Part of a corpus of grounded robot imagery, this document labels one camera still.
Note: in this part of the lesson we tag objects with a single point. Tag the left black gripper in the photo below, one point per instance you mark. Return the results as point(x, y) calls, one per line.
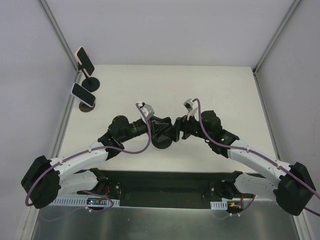
point(154, 127)

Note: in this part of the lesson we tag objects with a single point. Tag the right aluminium frame post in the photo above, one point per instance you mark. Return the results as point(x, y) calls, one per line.
point(293, 7)

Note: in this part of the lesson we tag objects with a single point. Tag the right white cable duct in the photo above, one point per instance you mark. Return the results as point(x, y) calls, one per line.
point(219, 205)

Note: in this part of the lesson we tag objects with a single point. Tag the black phone pink case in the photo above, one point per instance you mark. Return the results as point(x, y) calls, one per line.
point(84, 60)

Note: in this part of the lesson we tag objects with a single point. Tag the black phone dark case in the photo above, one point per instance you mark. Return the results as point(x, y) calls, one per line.
point(169, 133)

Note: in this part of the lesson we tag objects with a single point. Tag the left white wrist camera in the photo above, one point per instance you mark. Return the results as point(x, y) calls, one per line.
point(146, 111)

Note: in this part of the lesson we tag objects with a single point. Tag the white cable duct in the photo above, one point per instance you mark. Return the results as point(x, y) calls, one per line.
point(219, 205)
point(84, 201)

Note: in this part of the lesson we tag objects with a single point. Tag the left white cable duct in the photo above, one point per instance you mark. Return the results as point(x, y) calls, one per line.
point(84, 201)

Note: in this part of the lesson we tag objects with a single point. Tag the black clamp phone stand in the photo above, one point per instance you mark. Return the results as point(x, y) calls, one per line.
point(89, 83)

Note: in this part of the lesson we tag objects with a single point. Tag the aluminium frame post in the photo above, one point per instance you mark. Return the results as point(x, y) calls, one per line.
point(58, 33)
point(293, 7)

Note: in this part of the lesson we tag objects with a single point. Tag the left aluminium frame post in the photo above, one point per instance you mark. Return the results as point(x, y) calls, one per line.
point(58, 33)

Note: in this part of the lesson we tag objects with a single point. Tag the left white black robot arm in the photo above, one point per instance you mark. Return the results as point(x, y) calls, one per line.
point(108, 146)

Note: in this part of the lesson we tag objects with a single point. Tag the wooden base wedge phone stand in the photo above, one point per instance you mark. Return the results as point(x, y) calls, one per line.
point(85, 108)

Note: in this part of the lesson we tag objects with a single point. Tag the black round base phone stand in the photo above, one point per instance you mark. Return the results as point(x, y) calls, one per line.
point(162, 144)

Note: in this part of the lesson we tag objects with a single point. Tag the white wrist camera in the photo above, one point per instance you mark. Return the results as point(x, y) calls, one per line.
point(146, 111)
point(189, 105)

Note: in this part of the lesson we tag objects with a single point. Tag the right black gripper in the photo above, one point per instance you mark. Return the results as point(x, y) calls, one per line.
point(182, 127)

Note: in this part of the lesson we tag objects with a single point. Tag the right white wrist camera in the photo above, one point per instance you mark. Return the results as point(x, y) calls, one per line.
point(189, 105)

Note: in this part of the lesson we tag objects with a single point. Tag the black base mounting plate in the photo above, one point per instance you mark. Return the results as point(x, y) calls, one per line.
point(174, 190)

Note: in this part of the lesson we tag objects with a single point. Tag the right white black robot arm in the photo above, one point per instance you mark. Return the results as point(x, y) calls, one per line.
point(225, 143)

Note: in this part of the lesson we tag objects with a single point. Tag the black phone lilac case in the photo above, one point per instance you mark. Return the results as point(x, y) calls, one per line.
point(83, 95)

